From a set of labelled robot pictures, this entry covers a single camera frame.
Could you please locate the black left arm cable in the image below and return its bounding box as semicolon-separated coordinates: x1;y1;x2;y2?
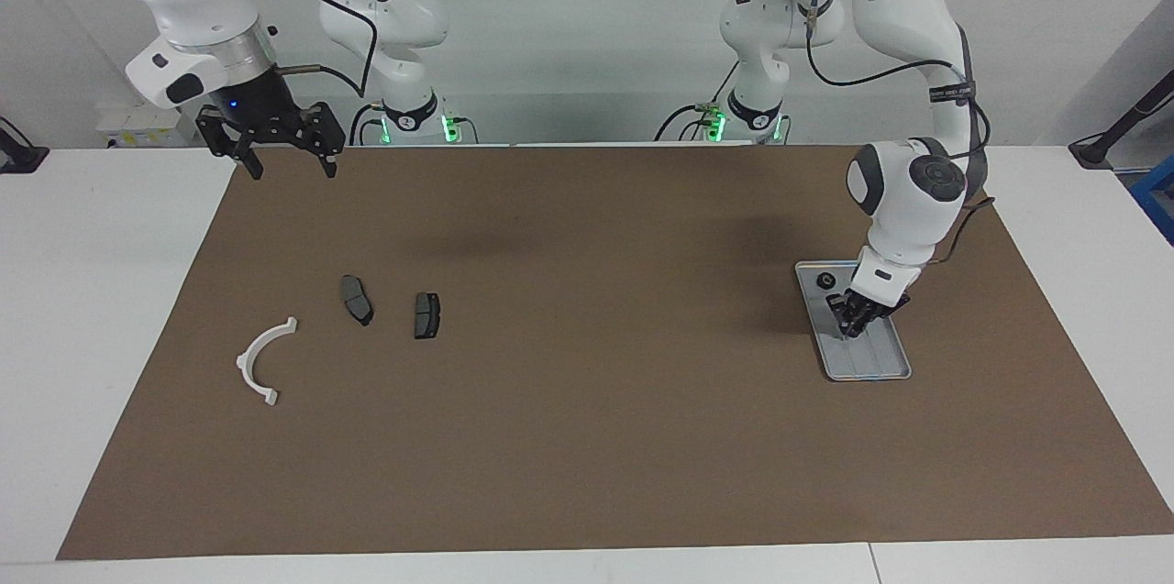
798;0;996;269

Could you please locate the black base cable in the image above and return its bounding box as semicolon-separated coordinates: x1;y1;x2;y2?
349;100;478;147
653;61;790;145

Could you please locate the white curved plastic bracket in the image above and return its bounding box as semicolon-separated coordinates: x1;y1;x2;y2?
236;316;299;408

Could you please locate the black clamp mount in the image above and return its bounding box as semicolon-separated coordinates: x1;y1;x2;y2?
0;116;49;174

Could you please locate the brown table mat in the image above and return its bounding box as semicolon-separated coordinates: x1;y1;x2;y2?
55;144;1174;562

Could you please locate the silver metal tray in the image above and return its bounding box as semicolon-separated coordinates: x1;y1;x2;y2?
794;259;913;382

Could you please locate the blue box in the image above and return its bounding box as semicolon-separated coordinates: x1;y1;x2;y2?
1130;153;1174;246

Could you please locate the long dark brake pad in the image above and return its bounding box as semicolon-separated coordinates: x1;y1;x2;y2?
340;274;375;327

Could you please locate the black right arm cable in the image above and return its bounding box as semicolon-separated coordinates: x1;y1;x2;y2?
229;0;379;99

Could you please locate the white socket box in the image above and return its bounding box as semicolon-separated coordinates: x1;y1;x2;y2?
94;101;205;149

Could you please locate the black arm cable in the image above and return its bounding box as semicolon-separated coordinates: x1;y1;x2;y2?
798;0;996;269
229;0;379;99

